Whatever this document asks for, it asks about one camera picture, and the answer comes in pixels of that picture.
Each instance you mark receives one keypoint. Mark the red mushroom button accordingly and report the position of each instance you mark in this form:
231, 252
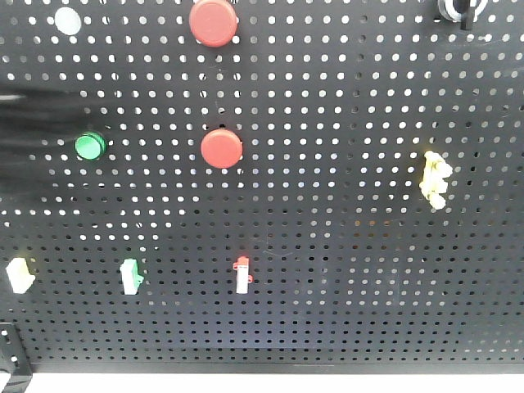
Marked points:
221, 148
213, 22

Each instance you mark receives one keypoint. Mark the white standing desk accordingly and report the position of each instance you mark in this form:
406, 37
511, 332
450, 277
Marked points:
69, 382

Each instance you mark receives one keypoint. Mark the black rotary selector switch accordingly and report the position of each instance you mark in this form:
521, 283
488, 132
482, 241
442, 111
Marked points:
464, 12

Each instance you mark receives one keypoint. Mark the white green rocker switch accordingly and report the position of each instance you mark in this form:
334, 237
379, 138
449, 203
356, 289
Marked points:
130, 277

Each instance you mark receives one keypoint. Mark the left black clamp bracket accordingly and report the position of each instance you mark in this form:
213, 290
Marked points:
14, 361

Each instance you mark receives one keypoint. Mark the yellow toggle switch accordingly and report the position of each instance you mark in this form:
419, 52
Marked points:
433, 185

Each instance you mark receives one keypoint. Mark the lower red mushroom button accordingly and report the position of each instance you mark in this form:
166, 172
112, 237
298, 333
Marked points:
221, 148

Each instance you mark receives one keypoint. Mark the white yellow rocker switch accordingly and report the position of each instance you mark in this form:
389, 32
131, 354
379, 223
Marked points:
19, 276

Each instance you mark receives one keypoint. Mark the white red rocker switch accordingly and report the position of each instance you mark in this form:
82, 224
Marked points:
241, 267

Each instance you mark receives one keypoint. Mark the blurred black robot arm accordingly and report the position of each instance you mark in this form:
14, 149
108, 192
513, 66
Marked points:
32, 121

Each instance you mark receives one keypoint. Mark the black perforated pegboard panel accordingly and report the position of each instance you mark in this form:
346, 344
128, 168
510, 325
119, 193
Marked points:
336, 103

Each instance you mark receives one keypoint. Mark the green round push button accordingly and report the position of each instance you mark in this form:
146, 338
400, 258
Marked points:
90, 145

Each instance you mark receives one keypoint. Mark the upper red mushroom button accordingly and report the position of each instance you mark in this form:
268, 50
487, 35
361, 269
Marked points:
213, 22

